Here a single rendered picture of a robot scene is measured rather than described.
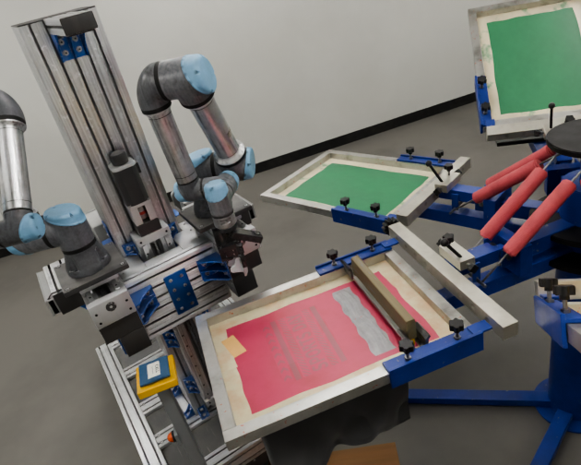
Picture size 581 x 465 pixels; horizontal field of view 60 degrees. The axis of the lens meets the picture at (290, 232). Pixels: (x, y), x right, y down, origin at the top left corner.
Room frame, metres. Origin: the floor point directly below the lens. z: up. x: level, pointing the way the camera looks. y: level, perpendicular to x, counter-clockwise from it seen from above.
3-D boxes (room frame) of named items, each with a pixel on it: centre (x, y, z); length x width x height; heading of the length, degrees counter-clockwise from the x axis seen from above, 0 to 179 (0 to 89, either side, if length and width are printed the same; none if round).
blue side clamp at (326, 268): (1.58, -0.21, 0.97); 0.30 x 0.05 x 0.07; 101
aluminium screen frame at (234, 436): (1.26, -0.03, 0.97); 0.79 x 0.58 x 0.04; 101
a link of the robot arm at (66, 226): (1.56, 0.72, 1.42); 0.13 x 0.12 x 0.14; 89
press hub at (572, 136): (1.46, -1.06, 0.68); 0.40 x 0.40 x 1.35
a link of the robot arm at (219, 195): (1.50, 0.20, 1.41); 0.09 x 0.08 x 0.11; 165
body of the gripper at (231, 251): (1.50, 0.21, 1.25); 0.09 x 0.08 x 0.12; 101
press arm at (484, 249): (1.37, -0.58, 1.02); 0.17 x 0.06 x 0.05; 101
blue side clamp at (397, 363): (1.04, -0.31, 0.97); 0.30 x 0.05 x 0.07; 101
